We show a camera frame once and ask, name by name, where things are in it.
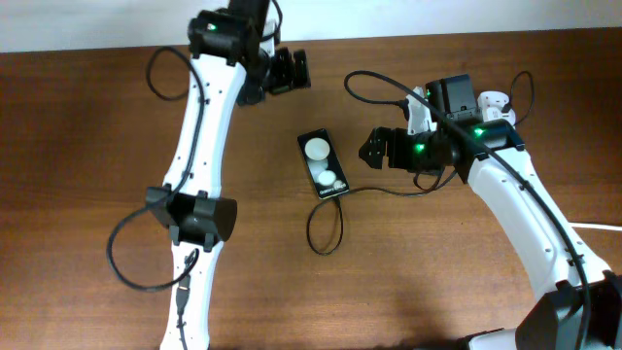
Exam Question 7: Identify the black Samsung smartphone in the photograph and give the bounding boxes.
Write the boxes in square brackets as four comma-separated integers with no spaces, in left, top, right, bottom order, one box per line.
[296,128,350,200]

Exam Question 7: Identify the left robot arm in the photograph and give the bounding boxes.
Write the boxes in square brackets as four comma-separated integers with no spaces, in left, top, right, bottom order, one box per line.
[146,1,310,349]

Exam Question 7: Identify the white power strip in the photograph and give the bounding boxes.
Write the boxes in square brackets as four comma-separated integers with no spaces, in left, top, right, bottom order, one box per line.
[477,90,509,114]

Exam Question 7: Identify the black USB charging cable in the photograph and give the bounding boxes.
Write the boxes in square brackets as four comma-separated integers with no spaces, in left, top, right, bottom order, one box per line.
[305,70,536,257]

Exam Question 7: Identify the white USB charger plug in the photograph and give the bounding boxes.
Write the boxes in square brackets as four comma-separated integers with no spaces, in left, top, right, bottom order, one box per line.
[482,106,516,125]

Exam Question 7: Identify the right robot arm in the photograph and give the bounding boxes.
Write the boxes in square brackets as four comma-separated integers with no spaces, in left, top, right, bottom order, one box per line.
[359,75,621,349]

